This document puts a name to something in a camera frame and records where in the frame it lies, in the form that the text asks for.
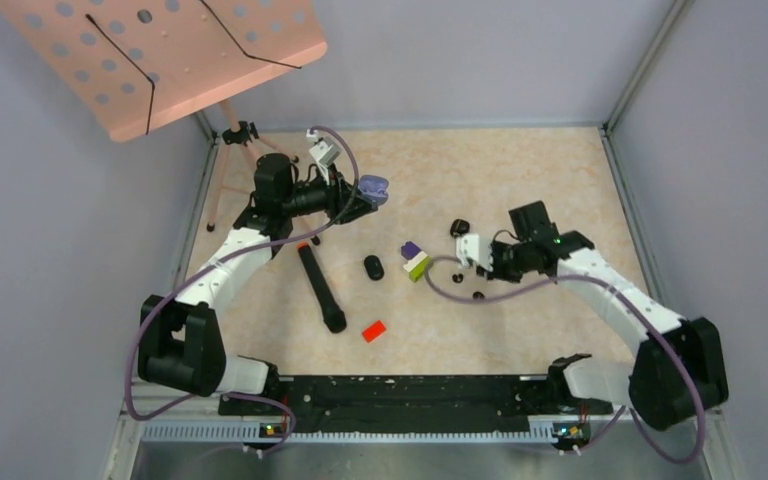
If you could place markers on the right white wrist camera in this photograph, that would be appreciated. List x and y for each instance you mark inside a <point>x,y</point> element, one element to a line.
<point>474,250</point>

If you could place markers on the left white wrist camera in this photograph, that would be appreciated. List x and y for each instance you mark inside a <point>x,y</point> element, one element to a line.
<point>324,152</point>

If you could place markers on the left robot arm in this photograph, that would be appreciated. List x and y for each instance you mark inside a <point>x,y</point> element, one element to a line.
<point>182,346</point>

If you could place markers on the black earbud case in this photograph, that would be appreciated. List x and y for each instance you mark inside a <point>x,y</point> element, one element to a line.
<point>459,227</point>
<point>373,267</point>

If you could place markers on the red block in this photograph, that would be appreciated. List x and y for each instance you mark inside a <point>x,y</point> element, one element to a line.
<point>374,331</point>

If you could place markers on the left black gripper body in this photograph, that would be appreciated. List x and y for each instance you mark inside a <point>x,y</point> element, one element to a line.
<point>335,193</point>

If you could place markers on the purple white green block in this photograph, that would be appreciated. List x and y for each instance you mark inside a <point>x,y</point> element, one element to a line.
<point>416,261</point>

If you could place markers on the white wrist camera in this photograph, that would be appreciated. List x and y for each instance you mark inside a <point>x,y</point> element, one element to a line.
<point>324,152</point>
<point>474,250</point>

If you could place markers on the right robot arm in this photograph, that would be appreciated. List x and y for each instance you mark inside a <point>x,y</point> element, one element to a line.
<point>678,367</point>

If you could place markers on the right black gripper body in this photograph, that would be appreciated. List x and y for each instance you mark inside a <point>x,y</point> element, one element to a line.
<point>509,261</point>

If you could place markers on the closed black earbud case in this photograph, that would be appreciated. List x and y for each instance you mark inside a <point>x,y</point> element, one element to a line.
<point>373,267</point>

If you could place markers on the silver blue earbud case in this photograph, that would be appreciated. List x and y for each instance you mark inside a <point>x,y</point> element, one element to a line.
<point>374,188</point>

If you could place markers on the pink perforated music stand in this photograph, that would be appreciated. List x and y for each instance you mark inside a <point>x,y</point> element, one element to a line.
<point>141,65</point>

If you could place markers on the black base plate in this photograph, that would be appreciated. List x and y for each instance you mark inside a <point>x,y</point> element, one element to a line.
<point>446,404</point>

